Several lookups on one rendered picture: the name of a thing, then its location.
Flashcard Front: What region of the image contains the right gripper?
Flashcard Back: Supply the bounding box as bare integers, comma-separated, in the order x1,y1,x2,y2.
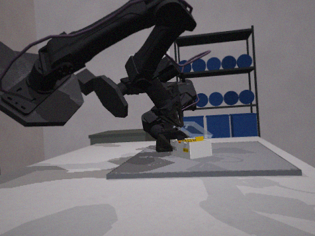
148,82,187,128

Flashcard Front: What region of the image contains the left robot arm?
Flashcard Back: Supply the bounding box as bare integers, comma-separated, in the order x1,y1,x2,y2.
117,77,197,139

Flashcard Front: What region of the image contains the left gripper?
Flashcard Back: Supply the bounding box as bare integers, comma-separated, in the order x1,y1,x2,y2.
156,123,189,152

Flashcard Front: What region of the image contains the yellow perforated plate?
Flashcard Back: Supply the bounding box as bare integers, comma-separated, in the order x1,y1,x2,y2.
177,135,204,142

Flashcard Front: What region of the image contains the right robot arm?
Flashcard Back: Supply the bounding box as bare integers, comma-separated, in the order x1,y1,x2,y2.
1,0,197,116

